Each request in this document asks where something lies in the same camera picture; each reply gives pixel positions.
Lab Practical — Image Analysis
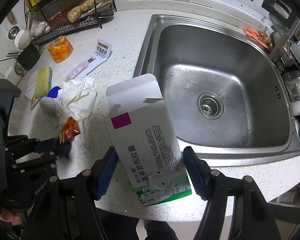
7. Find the orange snack wrapper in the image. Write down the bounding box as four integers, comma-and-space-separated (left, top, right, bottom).
58, 117, 81, 144

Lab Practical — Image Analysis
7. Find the stainless steel sink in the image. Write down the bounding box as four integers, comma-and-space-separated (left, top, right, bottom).
134, 14, 300, 167

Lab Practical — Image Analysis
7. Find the white paper towel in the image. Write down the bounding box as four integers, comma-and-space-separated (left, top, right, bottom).
57, 76, 97, 124

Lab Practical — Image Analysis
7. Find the white toothbrush package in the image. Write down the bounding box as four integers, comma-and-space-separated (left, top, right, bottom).
63, 39, 113, 82

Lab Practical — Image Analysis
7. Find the yellow sponge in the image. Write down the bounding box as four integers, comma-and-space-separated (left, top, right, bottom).
30, 67, 52, 109

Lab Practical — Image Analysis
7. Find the person's left hand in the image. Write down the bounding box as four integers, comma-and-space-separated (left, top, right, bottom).
0, 208, 23, 226

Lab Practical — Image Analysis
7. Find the black wire rack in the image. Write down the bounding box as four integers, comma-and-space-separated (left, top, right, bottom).
25, 0, 116, 46

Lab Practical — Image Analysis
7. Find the orange shrimp pile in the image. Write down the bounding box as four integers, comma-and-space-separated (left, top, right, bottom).
244, 28, 273, 52

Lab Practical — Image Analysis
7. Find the dark green cup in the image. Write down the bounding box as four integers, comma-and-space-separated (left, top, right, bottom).
16, 43, 40, 71

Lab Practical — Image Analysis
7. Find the blue white bottle cap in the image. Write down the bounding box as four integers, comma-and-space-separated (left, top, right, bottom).
46, 86, 61, 99

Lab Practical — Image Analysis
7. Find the person's dark trouser leg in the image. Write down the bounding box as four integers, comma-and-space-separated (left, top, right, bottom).
143, 220, 178, 240

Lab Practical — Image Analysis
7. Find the orange plastic jar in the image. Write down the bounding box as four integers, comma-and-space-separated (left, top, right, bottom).
47, 36, 73, 63

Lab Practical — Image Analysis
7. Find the white medicine box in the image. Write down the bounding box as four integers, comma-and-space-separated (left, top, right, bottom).
106, 73, 192, 206

